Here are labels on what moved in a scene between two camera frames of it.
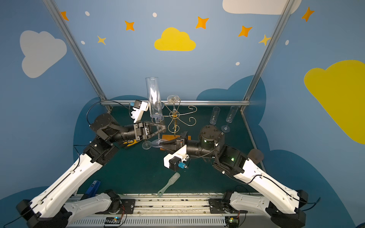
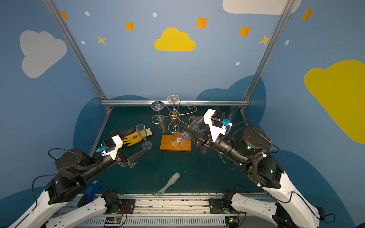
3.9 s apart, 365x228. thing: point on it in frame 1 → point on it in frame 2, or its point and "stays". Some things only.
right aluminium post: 287,5 stays
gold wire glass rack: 174,115 stays
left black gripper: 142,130 → 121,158
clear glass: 155,106 → 177,138
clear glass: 232,114 stays
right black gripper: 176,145 → 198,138
